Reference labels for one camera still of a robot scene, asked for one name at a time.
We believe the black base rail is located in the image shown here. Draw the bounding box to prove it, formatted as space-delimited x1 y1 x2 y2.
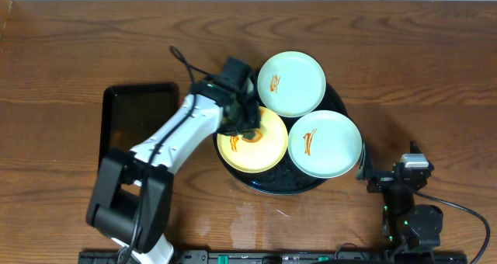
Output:
77 248 469 264

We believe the orange green sponge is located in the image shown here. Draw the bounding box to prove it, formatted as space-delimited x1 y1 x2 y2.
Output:
242 129 263 143

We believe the light green plate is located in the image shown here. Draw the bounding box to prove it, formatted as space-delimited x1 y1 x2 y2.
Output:
257 51 327 117
288 110 363 179

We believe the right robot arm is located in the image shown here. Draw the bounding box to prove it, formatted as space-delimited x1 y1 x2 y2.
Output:
356 141 443 252

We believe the round black tray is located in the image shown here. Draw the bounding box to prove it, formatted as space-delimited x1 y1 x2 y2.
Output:
213 79 349 195

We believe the rectangular black tray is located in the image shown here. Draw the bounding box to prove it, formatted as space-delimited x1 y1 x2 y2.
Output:
99 82 179 160

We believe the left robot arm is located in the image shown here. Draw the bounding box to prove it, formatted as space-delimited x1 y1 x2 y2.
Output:
86 57 261 263

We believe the yellow plate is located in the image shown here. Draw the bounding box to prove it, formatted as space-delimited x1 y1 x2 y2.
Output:
216 106 288 173

